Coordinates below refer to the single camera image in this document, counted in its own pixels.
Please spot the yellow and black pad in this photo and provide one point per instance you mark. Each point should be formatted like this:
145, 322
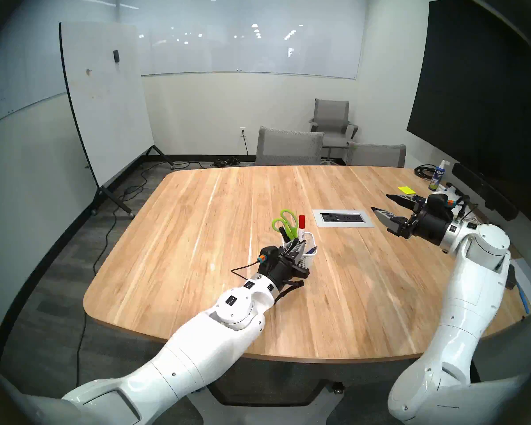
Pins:
512, 280

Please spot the white paper sheet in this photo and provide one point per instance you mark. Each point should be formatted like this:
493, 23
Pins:
529, 282

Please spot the large black wall screen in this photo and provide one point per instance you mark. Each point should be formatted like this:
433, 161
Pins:
478, 96

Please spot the red capped whiteboard marker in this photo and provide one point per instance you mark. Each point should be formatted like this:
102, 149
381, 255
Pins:
302, 220

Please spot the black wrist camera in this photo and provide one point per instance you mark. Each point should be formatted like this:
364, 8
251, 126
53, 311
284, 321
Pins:
269, 253
438, 201

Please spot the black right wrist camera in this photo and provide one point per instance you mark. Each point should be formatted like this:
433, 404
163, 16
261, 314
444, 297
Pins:
438, 201

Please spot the wide glass wall whiteboard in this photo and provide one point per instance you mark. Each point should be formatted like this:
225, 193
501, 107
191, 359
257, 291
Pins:
248, 39

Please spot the black permanent marker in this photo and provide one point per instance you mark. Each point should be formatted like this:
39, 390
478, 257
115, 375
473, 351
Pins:
283, 233

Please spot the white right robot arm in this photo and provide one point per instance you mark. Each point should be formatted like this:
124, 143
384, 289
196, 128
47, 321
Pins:
469, 304

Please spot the blue ballpoint pen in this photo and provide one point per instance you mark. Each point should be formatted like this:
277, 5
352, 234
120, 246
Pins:
312, 250

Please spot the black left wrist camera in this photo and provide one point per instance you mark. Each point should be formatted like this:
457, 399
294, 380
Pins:
269, 253

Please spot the whiteboard cleaner spray bottle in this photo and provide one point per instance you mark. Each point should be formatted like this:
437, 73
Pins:
437, 178

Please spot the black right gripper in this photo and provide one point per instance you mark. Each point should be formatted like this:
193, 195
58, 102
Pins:
429, 227

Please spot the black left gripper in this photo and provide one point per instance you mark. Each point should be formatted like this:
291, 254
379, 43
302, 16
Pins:
287, 273

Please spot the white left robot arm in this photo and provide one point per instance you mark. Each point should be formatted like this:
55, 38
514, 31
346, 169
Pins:
194, 353

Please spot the yellow sticky note pad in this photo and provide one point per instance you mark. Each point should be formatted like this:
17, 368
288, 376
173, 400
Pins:
407, 190

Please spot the blue stick tool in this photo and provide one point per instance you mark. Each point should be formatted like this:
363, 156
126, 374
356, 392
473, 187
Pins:
523, 298

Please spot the white mesh pen holder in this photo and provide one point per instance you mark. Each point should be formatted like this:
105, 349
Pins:
310, 239

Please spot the grey mesh office chair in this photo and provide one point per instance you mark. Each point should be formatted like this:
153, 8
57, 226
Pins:
290, 147
376, 156

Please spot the black video sound bar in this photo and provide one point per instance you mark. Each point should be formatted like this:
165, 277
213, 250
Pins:
484, 191

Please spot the silver table power outlet panel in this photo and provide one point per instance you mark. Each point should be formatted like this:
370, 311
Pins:
317, 218

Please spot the rolling white whiteboard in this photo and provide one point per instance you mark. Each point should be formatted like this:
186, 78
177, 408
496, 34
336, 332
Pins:
106, 96

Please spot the wall whiteboard with blue writing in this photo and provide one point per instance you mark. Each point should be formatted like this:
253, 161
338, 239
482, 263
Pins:
26, 65

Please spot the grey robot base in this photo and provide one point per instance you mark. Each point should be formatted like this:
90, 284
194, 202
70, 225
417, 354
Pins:
265, 415

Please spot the grey office chair with armrests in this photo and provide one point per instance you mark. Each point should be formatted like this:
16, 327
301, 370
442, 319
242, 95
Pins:
332, 112

